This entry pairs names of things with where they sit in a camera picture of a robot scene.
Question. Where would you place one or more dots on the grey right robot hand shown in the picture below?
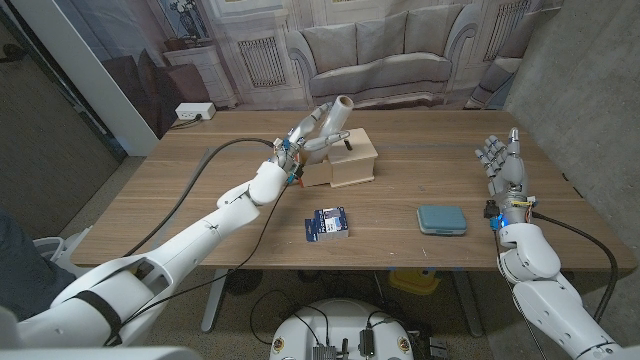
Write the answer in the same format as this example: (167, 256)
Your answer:
(510, 172)

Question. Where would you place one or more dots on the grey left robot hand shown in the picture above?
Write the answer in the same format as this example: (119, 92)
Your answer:
(292, 150)

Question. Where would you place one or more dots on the plastic wrap roll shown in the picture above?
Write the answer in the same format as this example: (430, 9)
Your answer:
(337, 115)

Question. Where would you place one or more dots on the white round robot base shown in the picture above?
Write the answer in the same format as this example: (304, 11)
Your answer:
(340, 325)

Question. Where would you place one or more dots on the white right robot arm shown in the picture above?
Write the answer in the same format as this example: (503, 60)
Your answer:
(545, 300)

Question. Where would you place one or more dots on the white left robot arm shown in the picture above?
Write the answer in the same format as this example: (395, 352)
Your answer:
(190, 245)

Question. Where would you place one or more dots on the blue printed package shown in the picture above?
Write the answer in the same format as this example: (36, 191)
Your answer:
(327, 224)

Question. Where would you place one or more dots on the wooden box with slot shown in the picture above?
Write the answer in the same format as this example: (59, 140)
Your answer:
(355, 162)

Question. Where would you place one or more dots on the teal rectangular sponge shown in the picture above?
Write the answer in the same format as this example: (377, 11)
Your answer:
(442, 220)

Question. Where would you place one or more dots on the white power strip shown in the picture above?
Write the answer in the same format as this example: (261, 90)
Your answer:
(195, 110)

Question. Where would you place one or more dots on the grey table leg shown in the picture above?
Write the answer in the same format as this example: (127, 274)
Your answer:
(470, 305)

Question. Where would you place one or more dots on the black round floor object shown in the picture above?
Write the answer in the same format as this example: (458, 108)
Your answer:
(244, 281)

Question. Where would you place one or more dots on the yellow object under table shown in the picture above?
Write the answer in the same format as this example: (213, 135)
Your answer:
(414, 282)

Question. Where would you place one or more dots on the printed living room backdrop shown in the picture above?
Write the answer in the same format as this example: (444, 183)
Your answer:
(400, 40)

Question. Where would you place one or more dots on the white table leg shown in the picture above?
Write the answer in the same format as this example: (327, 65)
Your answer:
(214, 300)

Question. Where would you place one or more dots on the white robot torso edge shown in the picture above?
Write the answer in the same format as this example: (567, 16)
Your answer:
(100, 354)

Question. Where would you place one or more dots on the person in dark clothing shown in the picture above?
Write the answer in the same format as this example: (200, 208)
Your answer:
(25, 275)

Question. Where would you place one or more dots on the white chair frame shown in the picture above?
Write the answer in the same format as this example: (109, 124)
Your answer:
(47, 245)

